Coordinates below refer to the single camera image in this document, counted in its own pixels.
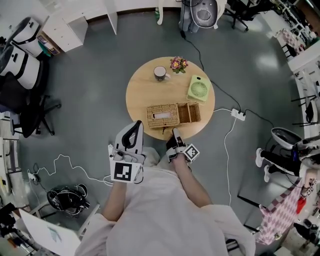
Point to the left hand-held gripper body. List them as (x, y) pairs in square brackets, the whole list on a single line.
[(122, 172)]

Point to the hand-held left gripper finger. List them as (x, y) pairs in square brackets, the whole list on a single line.
[(139, 140), (121, 137)]

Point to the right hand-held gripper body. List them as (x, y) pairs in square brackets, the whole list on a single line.
[(191, 153)]

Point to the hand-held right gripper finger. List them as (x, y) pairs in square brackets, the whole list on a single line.
[(170, 143), (178, 138)]

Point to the wicker tissue box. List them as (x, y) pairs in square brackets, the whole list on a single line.
[(162, 117)]

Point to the person's right forearm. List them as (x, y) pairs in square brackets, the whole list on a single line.
[(190, 182)]

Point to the person's left forearm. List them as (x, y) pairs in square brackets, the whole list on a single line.
[(113, 202)]

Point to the white paper roll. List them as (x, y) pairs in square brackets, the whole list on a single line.
[(162, 115)]

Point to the round wooden table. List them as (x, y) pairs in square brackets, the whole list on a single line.
[(140, 92)]

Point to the green desk fan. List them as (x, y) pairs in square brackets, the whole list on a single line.
[(198, 88)]

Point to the person's pale pink garment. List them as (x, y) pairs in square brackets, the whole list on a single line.
[(170, 220)]

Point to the white shoe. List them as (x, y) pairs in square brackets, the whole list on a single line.
[(267, 173), (259, 157)]

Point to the grey and white mug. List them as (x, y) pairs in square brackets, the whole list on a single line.
[(160, 73)]

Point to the potted pink flowers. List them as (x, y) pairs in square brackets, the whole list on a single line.
[(179, 64)]

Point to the small white power strip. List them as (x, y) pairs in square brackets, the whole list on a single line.
[(33, 176)]

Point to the white and grey device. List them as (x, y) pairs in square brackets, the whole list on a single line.
[(285, 137)]

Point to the white board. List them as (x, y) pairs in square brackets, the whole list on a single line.
[(47, 235)]

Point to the black office chair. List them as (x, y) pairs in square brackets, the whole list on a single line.
[(20, 100)]

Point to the pink checkered tablecloth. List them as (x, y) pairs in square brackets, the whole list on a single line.
[(280, 215)]

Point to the white drawer cabinet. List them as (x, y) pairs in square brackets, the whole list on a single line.
[(66, 32)]

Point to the white and black robot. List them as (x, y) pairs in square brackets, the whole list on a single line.
[(18, 66), (26, 35)]

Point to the green bottle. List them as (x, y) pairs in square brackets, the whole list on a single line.
[(157, 13)]

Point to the white robot with grey face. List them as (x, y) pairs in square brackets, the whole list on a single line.
[(203, 12)]

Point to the white desk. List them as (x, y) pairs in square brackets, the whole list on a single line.
[(305, 75)]

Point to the black swivel chair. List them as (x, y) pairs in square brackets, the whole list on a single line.
[(237, 12)]

